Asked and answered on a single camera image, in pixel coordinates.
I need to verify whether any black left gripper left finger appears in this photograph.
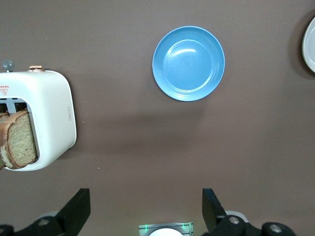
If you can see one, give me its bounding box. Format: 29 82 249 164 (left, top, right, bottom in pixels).
0 188 91 236

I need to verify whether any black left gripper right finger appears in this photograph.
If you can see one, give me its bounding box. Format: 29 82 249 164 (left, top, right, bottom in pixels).
202 188 296 236

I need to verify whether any blue plate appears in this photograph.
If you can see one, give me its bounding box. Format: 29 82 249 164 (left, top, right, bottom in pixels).
152 26 226 102

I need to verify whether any beige plate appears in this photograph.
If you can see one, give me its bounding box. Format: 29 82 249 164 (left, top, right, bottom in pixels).
302 16 315 74

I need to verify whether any brown table cover cloth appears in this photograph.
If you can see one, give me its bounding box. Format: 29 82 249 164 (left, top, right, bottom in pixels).
0 0 315 236

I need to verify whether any white toaster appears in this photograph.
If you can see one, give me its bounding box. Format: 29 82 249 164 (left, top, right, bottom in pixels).
0 59 77 172

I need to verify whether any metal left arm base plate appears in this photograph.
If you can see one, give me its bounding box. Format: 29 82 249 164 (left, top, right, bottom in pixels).
138 222 194 236

